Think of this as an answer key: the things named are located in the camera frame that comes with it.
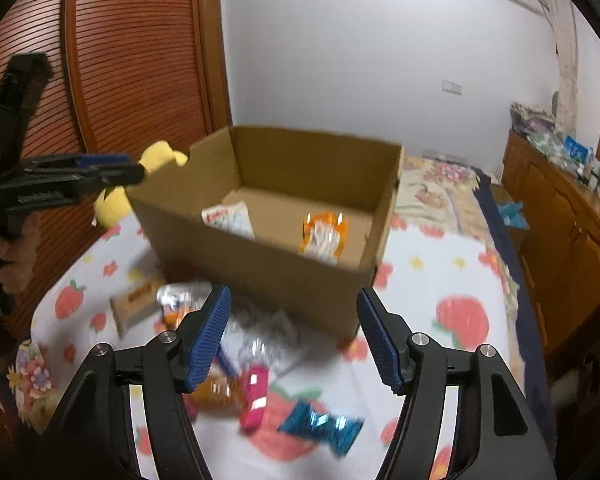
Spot dark blue bedsheet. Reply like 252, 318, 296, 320
472, 166, 558, 448

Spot blue crumpled cloth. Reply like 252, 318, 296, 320
496, 200, 527, 229

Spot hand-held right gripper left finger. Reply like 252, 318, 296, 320
35, 285, 232, 480

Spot wooden cabinet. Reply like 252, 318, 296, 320
501, 129, 600, 356

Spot silver white printed snack packet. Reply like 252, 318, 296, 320
156, 281, 214, 312

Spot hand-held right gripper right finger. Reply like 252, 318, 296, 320
356, 286, 556, 480

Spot brown cardboard box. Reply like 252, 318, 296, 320
125, 125, 405, 341

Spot pink snack packet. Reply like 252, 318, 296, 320
239, 362, 272, 432

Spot small orange snack packet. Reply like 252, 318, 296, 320
161, 305, 192, 329

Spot beige snack bar packet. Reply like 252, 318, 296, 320
110, 280, 167, 338

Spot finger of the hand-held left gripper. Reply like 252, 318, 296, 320
79, 164, 147, 202
77, 153, 133, 169

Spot person's left hand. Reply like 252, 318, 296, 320
0, 217, 48, 295

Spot beige patterned curtain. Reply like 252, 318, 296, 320
549, 0, 582, 134

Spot orange clear snack packet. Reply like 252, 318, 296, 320
298, 212, 349, 265

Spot yellow plush toy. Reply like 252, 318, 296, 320
92, 141, 189, 228

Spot blue shiny snack packet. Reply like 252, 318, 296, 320
278, 401, 365, 457

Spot floral cushion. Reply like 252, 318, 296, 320
6, 339, 62, 437

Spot floral pillow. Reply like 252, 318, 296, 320
391, 154, 487, 235

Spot flower strawberry printed blanket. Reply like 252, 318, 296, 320
30, 210, 518, 480

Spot stack of folded cloths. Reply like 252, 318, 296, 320
509, 101, 559, 137

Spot orange brown snack packet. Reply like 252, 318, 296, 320
186, 367, 244, 418

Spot white red snack packet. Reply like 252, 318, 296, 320
201, 201, 256, 240

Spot blue white box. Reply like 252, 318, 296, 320
562, 135, 594, 164

